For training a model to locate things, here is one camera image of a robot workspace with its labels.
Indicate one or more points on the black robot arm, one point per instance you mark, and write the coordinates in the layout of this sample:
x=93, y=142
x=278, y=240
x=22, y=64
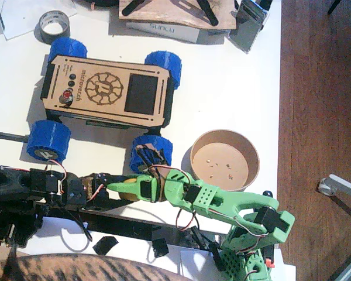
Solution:
x=11, y=181

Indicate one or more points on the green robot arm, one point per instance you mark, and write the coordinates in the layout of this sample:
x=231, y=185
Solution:
x=240, y=202

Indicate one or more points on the round tan cardboard bowl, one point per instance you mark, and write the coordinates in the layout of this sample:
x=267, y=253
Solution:
x=222, y=161

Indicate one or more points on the blue ribbed rover wheel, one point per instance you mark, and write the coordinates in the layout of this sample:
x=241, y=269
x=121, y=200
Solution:
x=49, y=137
x=165, y=63
x=162, y=143
x=68, y=48

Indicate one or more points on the wide black flat bar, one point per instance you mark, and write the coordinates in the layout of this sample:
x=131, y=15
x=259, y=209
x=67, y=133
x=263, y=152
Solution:
x=120, y=226

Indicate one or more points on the black tape piece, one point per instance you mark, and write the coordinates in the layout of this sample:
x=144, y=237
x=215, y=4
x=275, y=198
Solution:
x=105, y=245

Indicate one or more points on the crumpled foil tape piece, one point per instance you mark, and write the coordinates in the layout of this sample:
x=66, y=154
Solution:
x=160, y=248

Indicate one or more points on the tiger striped cloth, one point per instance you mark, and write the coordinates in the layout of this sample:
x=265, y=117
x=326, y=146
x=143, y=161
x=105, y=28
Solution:
x=76, y=267

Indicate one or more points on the white paper sheet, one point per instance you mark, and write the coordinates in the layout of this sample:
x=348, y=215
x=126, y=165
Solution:
x=20, y=17
x=193, y=263

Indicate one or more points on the red plastic clip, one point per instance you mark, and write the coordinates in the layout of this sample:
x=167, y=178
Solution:
x=269, y=263

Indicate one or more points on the white SUNLU box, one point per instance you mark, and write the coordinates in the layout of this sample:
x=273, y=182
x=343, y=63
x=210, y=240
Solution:
x=163, y=30

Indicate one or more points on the brown wooden board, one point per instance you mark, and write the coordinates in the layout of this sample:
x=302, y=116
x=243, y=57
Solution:
x=169, y=16

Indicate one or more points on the clear round caster cup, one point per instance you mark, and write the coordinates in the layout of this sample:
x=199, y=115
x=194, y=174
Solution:
x=326, y=188

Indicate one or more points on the black stand leg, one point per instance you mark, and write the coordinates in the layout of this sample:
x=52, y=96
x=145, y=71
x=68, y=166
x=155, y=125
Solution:
x=133, y=6
x=208, y=13

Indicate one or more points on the grey metallic device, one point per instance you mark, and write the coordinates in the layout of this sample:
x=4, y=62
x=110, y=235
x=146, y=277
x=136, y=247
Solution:
x=247, y=32

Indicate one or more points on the black round object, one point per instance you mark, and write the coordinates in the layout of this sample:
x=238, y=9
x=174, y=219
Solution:
x=102, y=2

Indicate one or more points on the white metal furniture leg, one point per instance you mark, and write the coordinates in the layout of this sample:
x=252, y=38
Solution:
x=348, y=185

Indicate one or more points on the black stick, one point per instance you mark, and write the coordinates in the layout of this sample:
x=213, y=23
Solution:
x=333, y=6

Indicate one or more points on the grey duct tape roll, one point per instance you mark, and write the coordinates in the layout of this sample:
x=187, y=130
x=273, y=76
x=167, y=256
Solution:
x=46, y=20

